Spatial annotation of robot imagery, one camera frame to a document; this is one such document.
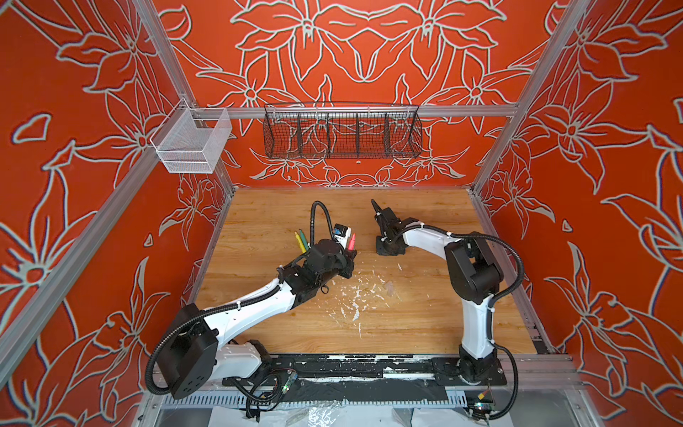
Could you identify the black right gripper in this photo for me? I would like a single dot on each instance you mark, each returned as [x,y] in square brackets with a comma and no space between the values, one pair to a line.
[380,251]

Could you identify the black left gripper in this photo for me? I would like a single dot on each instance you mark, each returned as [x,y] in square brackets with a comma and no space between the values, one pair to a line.
[347,261]

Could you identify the yellow pen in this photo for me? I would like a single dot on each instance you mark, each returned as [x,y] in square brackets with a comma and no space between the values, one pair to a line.
[300,242]

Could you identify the pink pen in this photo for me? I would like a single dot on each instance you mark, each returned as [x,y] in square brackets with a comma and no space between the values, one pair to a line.
[352,242]

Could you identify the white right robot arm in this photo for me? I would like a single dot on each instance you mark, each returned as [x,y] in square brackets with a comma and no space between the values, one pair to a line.
[475,275]

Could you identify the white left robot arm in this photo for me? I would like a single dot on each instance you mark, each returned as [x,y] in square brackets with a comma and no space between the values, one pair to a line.
[198,346]

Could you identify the green pen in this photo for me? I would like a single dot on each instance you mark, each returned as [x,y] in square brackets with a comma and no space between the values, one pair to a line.
[304,239]

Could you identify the white mesh basket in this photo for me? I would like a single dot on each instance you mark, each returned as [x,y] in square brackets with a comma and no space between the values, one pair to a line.
[184,144]

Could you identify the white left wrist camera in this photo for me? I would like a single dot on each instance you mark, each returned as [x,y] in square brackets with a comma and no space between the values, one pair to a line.
[342,234]

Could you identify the black wire basket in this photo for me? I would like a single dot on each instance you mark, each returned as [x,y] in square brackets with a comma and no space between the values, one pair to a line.
[346,130]

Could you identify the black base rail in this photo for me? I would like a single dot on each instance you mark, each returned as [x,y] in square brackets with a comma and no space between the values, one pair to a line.
[372,377]

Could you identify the aluminium frame post right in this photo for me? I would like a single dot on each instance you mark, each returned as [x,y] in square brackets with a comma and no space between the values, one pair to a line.
[552,52]

